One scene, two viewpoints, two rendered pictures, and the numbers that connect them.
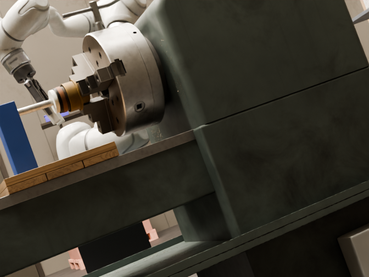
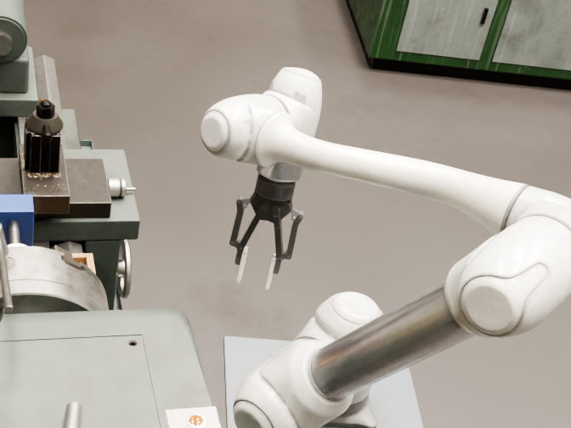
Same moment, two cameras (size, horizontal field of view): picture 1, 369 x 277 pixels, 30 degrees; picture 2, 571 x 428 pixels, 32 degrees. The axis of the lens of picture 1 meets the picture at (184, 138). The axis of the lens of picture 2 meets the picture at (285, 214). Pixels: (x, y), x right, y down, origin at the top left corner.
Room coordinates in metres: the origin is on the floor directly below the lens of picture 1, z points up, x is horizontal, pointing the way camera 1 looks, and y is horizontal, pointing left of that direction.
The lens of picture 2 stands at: (2.41, -1.17, 2.38)
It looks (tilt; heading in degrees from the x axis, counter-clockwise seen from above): 36 degrees down; 89
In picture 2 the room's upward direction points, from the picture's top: 13 degrees clockwise
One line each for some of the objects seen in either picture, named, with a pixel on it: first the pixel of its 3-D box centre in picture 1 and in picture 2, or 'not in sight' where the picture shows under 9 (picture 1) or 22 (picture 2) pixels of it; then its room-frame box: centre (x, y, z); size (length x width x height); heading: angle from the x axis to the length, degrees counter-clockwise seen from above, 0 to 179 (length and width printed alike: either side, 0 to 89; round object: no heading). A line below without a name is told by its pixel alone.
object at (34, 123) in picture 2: not in sight; (45, 120); (1.88, 0.73, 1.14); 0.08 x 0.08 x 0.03
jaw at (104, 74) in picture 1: (100, 79); not in sight; (1.91, 0.16, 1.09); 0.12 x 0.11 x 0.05; 21
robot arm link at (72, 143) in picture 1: (80, 151); (343, 344); (2.62, 0.39, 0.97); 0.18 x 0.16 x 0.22; 59
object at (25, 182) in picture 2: not in sight; (43, 177); (1.89, 0.70, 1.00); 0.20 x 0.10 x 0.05; 111
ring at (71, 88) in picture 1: (71, 96); not in sight; (1.97, 0.26, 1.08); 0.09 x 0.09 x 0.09; 21
